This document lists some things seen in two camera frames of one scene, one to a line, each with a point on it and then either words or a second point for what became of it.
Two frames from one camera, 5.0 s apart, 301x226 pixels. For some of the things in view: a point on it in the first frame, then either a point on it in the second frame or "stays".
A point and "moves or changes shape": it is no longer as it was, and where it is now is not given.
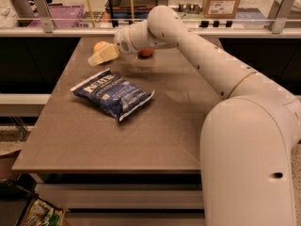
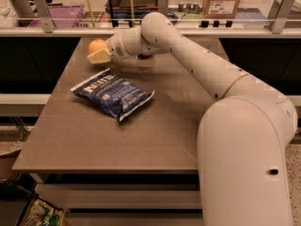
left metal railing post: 42,9 stays
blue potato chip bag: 113,95 stays
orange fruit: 100,45 moves or changes shape
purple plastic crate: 64,16 stays
